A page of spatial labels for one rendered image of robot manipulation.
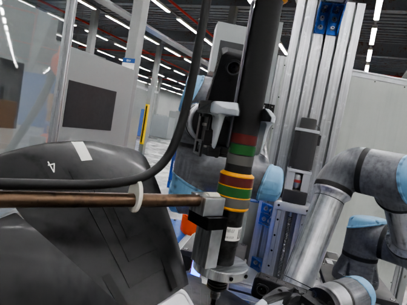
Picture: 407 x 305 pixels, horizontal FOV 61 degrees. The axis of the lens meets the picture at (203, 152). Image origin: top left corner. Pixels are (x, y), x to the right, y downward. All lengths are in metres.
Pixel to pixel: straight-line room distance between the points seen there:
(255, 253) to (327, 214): 0.63
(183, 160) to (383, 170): 0.46
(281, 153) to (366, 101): 1.19
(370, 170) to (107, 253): 0.66
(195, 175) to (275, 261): 0.80
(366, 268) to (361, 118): 1.34
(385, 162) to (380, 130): 1.64
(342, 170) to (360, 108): 1.57
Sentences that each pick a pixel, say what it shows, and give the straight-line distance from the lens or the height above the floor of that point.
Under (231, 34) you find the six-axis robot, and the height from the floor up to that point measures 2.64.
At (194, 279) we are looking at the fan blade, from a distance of 0.72.
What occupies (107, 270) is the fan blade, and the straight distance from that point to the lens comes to 0.41.
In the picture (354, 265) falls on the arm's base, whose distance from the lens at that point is 1.31.
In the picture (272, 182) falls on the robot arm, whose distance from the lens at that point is 0.69.
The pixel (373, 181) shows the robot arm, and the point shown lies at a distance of 0.90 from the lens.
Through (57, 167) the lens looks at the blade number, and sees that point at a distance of 0.44.
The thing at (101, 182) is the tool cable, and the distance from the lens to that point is 0.34.
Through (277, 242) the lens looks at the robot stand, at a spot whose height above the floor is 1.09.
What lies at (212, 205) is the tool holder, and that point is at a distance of 0.40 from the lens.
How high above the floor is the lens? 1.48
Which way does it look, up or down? 4 degrees down
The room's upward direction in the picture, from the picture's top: 10 degrees clockwise
